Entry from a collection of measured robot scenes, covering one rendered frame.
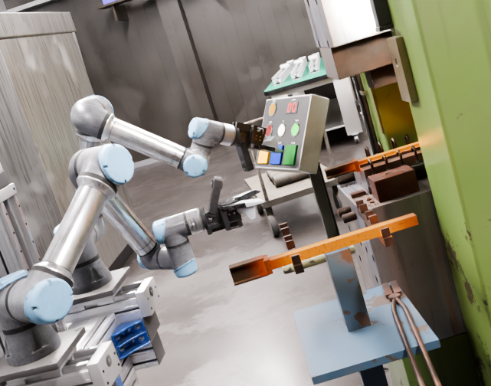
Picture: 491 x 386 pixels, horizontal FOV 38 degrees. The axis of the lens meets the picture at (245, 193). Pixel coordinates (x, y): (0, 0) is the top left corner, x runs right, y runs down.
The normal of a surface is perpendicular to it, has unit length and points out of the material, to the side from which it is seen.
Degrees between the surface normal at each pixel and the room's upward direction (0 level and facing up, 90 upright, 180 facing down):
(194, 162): 90
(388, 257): 90
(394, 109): 90
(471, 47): 90
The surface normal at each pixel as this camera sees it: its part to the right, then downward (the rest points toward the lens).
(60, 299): 0.68, 0.04
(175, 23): -0.11, 0.25
